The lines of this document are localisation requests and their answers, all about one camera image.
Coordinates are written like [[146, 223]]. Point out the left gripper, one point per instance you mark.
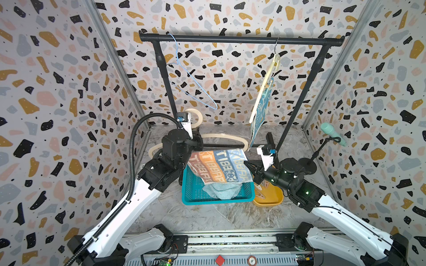
[[198, 139]]

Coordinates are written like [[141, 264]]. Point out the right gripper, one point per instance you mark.
[[259, 172]]

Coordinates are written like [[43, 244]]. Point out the orange patterned towel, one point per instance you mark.
[[204, 165]]

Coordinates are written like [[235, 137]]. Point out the peach clothespin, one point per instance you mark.
[[259, 196]]

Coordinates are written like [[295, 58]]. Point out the light blue towel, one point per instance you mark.
[[223, 191]]

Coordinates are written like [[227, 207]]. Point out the light blue wire hanger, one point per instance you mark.
[[178, 63]]

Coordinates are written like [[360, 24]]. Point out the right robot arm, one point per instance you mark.
[[363, 244]]

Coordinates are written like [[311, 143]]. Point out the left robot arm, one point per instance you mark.
[[106, 244]]

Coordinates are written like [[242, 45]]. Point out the large wooden hanger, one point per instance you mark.
[[274, 66]]

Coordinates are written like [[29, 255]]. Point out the yellow plastic bin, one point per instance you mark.
[[273, 195]]

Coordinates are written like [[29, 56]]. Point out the teal plastic basket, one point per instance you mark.
[[193, 193]]

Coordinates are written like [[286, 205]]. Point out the black microphone stand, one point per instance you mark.
[[313, 159]]

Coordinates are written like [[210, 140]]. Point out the teal jellyfish pattern towel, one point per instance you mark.
[[261, 113]]

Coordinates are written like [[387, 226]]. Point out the mint green microphone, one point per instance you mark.
[[328, 129]]

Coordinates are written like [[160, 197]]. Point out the round red white sticker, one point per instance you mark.
[[251, 261]]

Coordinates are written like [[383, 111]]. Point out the red diamond sticker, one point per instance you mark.
[[220, 260]]

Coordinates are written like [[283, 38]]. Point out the black clothes rack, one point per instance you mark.
[[325, 43]]

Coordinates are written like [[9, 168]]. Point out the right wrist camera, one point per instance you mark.
[[267, 153]]

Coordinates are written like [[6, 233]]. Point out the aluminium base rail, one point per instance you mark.
[[274, 248]]

